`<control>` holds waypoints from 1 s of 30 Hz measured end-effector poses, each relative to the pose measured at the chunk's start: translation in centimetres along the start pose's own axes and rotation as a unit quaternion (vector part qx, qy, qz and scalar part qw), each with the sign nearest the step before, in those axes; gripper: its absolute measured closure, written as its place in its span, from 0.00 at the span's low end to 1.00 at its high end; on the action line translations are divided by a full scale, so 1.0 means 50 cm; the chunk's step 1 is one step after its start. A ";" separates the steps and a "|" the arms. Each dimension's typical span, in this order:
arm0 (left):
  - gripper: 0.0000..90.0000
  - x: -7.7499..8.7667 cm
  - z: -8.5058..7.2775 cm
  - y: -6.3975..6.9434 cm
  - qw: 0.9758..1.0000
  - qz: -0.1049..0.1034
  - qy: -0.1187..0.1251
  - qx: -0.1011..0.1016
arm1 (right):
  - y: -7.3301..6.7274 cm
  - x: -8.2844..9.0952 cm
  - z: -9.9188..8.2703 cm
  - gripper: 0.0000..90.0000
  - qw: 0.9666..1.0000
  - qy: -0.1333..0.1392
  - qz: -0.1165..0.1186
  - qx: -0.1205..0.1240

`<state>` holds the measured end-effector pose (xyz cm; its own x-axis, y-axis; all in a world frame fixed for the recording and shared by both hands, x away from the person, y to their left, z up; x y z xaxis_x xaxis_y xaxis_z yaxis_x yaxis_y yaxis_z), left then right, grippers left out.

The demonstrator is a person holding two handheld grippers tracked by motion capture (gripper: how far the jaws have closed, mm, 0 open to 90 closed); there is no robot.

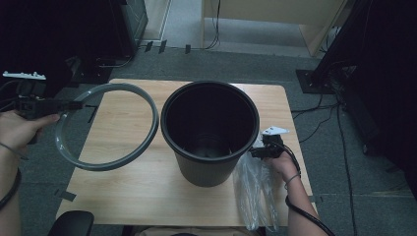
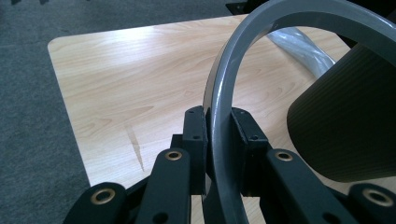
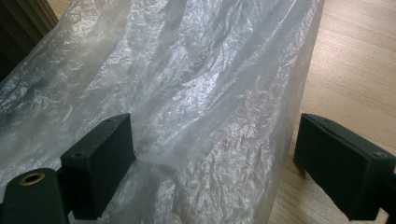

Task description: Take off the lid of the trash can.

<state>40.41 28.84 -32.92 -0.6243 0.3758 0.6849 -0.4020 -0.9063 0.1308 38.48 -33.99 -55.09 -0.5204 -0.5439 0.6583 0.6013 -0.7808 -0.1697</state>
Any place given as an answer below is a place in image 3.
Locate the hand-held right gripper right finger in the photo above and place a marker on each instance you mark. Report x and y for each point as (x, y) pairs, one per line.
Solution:
(342, 171)

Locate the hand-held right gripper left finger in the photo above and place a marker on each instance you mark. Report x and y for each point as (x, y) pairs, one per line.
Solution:
(96, 165)

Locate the clear plastic trash bag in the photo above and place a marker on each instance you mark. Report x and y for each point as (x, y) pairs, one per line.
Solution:
(186, 81)

